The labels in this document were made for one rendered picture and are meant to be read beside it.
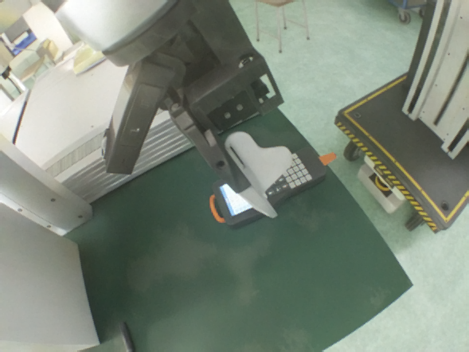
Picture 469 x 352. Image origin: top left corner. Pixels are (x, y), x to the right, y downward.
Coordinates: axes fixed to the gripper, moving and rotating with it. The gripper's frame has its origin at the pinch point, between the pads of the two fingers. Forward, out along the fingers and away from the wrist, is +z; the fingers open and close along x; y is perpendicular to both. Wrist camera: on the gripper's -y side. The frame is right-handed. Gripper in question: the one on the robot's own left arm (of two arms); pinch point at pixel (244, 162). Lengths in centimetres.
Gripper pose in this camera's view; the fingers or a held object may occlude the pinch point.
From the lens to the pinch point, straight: 30.7
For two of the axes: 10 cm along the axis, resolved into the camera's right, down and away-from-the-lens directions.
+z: 4.2, 3.8, 8.3
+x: -3.7, -7.6, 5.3
